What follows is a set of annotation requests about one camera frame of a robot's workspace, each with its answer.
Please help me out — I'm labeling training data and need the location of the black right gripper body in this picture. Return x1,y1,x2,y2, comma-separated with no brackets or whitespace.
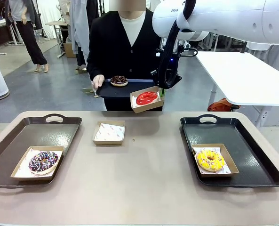
165,53,183,89

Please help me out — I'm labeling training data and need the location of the kraft paper box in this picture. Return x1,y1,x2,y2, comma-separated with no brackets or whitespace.
11,145,65,181
130,86,165,114
92,121,126,146
191,143,239,178

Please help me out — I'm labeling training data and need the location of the red glazed donut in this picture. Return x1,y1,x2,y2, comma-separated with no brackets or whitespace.
136,92,159,105

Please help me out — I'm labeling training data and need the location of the chocolate sprinkled donut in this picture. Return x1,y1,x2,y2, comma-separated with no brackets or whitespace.
110,75,128,87

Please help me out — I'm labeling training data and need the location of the dark carrying tray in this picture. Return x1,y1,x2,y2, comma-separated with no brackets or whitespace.
96,79,165,98

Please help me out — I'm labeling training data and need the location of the yellow sprinkled donut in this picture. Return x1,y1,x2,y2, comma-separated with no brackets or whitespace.
195,149,225,172

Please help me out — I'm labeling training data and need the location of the purple sprinkled donut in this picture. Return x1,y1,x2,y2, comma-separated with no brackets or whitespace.
28,151,60,175

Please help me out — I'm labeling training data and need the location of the person's right forearm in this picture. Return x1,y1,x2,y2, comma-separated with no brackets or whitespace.
87,53,102,80

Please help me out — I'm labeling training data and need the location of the black serving tray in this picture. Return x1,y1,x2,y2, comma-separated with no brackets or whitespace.
180,114,279,188

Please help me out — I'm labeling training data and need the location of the brown serving tray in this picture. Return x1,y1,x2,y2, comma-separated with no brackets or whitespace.
0,113,83,189

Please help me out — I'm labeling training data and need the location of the person's right hand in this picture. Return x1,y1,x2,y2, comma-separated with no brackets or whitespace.
91,74,105,93

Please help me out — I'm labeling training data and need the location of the orange bag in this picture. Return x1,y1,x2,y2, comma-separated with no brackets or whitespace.
207,98,241,112

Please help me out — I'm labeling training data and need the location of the person in black cardigan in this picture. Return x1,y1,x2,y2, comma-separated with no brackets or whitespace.
87,8,165,112

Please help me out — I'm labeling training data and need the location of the large white table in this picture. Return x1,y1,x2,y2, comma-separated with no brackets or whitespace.
195,51,279,106

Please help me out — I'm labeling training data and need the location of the cardboard box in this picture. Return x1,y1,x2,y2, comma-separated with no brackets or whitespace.
64,42,77,58

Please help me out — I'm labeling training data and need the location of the grey hanging garment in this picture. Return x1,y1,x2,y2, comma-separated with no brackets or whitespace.
68,0,93,57

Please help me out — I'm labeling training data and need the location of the wooden top table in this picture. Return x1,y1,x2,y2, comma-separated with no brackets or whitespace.
45,20,69,58

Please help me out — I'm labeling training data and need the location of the mannequin in black trousers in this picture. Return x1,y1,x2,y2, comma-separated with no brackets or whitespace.
5,0,48,73

